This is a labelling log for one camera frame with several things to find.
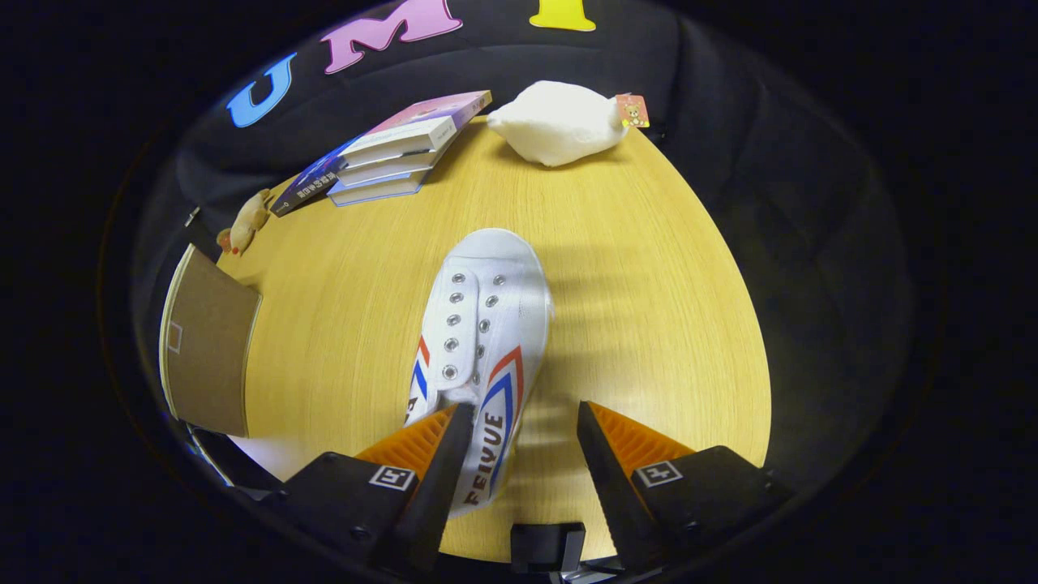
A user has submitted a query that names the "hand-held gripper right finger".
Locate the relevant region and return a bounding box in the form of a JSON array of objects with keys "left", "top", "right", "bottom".
[{"left": 577, "top": 400, "right": 791, "bottom": 573}]

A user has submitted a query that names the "white shoe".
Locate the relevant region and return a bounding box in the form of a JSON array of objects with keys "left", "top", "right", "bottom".
[{"left": 403, "top": 228, "right": 555, "bottom": 518}]

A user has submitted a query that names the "brown plush dog toy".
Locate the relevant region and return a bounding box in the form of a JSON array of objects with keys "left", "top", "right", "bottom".
[{"left": 216, "top": 188, "right": 277, "bottom": 258}]

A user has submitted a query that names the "white book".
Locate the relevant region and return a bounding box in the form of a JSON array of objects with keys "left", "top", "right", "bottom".
[{"left": 336, "top": 150, "right": 444, "bottom": 188}]

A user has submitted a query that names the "light blue book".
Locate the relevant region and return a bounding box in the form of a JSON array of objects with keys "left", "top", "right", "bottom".
[{"left": 327, "top": 170, "right": 427, "bottom": 208}]

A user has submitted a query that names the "dark blue book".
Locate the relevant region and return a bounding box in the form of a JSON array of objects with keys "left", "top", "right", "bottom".
[{"left": 269, "top": 138, "right": 359, "bottom": 218}]

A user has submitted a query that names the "beige fabric storage box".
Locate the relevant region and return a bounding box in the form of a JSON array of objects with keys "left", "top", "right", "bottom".
[{"left": 159, "top": 243, "right": 264, "bottom": 440}]

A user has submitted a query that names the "black backdrop cloth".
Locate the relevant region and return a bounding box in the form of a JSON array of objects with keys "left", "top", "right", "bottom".
[{"left": 130, "top": 0, "right": 909, "bottom": 487}]

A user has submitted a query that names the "white plush toy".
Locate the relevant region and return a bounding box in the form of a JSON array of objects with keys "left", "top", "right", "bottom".
[{"left": 487, "top": 79, "right": 651, "bottom": 169}]

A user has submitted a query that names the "pink cover book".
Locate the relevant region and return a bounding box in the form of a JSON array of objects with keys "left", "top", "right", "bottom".
[{"left": 339, "top": 90, "right": 493, "bottom": 160}]

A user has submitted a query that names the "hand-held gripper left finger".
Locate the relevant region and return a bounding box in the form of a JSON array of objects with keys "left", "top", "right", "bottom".
[{"left": 259, "top": 403, "right": 475, "bottom": 577}]

